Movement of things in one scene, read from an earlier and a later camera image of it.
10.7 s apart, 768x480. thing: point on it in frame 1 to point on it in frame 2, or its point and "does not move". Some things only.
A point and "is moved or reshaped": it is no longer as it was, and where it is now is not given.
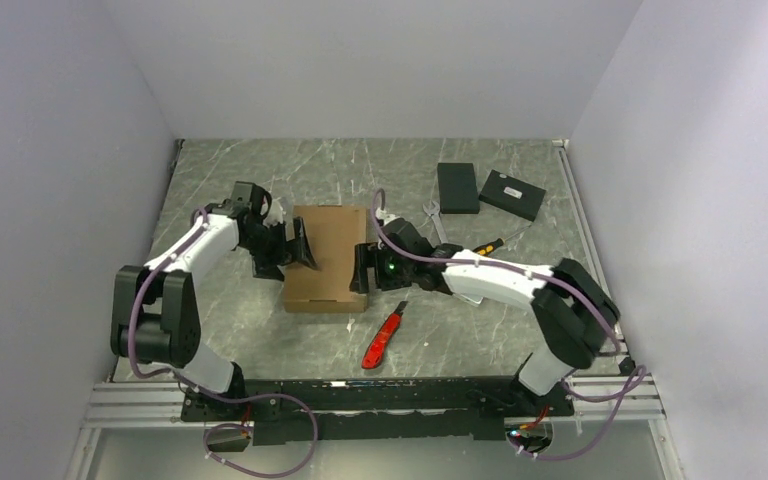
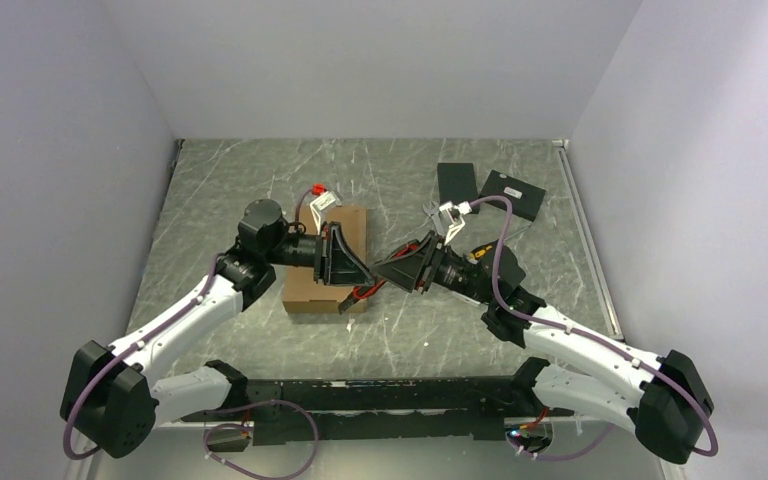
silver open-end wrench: [434, 213] does not move
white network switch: [467, 300] does not move
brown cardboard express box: [333, 234] does not move
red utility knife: [375, 351] is moved or reshaped
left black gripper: [267, 266] to [334, 262]
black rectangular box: [458, 188] does not move
